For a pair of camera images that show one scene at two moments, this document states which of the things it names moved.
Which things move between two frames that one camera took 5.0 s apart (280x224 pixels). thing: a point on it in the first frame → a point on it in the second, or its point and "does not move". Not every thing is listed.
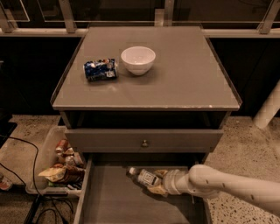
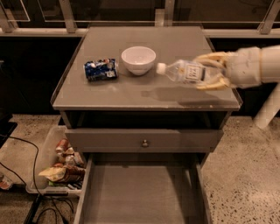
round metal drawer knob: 144,143 does not move
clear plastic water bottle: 143,177 → 188,71
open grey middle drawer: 108,195 does not move
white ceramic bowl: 138,59 does not move
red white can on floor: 4,183 does not move
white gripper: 170,181 → 244,67
